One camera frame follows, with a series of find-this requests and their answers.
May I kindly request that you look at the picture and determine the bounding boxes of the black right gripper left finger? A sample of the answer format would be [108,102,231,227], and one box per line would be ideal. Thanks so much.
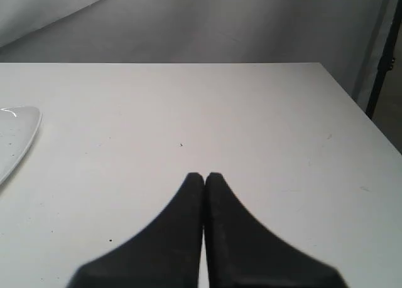
[68,173,204,288]

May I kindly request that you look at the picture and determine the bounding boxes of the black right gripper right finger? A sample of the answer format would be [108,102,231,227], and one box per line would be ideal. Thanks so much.
[204,173,347,287]

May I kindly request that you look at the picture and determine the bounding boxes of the white square plate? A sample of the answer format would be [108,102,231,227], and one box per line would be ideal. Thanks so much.
[0,106,42,184]

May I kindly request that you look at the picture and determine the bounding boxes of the grey backdrop cloth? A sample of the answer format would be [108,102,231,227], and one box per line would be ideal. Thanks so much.
[1,0,397,108]

